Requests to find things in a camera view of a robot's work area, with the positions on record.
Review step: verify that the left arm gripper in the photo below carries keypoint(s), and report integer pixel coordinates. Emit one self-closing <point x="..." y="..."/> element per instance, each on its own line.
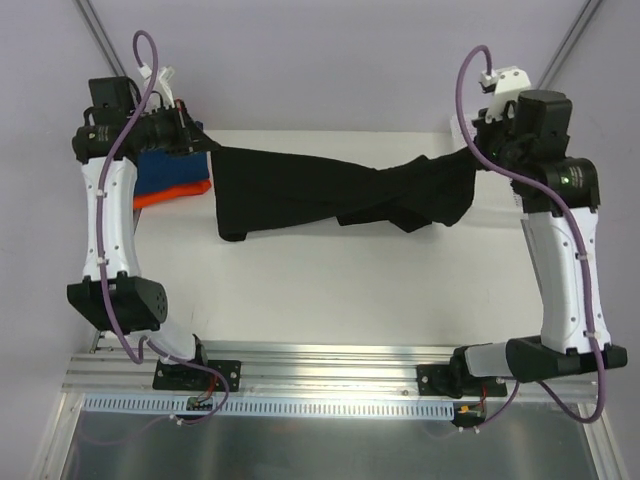
<point x="185" y="132"/>

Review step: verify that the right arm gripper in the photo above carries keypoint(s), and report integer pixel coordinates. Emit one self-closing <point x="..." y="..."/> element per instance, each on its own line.
<point x="483" y="142"/>

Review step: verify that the black t shirt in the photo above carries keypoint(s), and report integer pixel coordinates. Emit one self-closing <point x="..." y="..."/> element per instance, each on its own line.
<point x="260" y="190"/>

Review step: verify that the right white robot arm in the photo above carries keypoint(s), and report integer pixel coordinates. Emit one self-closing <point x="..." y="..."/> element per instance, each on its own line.
<point x="560" y="202"/>

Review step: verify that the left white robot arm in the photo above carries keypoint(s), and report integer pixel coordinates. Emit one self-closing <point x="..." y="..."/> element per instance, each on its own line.
<point x="113" y="295"/>

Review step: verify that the folded blue t shirt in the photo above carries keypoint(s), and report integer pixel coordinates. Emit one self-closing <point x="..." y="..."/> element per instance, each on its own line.
<point x="157" y="171"/>

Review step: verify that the white perforated plastic basket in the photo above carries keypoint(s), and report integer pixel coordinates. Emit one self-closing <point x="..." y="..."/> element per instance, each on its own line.
<point x="458" y="140"/>

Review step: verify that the folded orange t shirt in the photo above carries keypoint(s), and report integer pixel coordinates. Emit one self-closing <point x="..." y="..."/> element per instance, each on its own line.
<point x="176" y="191"/>

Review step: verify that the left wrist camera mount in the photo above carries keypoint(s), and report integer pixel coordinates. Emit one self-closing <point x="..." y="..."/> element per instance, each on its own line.
<point x="162" y="95"/>

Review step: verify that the aluminium frame rail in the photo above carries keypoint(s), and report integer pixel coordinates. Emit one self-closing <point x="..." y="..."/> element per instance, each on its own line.
<point x="272" y="369"/>

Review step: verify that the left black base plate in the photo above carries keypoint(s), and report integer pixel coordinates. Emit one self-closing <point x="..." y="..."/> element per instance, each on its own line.
<point x="177" y="377"/>

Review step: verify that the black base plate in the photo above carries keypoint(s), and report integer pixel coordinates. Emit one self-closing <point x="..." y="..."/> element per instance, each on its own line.
<point x="443" y="380"/>
<point x="177" y="377"/>

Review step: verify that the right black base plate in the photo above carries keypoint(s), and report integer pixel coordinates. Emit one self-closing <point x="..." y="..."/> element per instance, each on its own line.
<point x="443" y="380"/>

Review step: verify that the white slotted cable duct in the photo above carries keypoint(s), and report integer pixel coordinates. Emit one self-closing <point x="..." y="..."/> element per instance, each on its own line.
<point x="272" y="407"/>

